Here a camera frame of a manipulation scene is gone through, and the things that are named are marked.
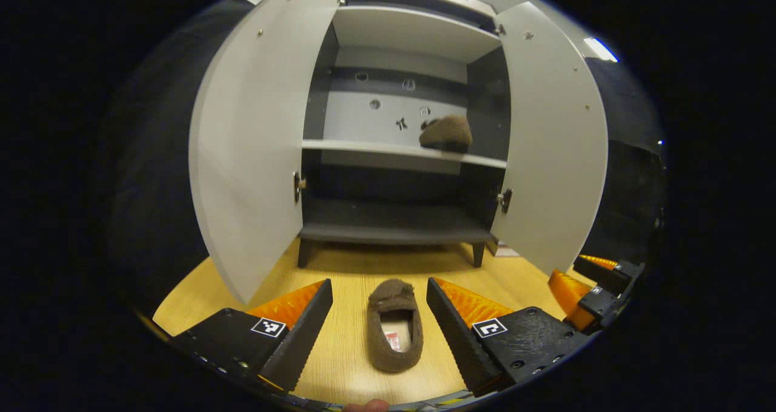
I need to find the white shoe cabinet door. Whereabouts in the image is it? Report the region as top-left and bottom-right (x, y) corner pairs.
(189, 0), (349, 305)
(490, 1), (609, 276)

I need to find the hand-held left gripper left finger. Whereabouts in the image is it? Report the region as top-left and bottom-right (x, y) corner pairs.
(172, 279), (334, 393)

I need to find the black backdrop cloth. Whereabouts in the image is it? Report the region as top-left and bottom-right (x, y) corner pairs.
(112, 0), (666, 316)

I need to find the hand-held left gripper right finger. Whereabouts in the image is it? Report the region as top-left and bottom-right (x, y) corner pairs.
(426, 277), (592, 398)

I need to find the ceiling light panel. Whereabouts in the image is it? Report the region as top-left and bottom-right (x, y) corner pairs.
(584, 36), (619, 62)

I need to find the brown fuzzy slipper shoe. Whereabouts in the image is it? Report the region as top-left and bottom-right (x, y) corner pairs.
(366, 279), (424, 374)
(418, 115), (473, 154)

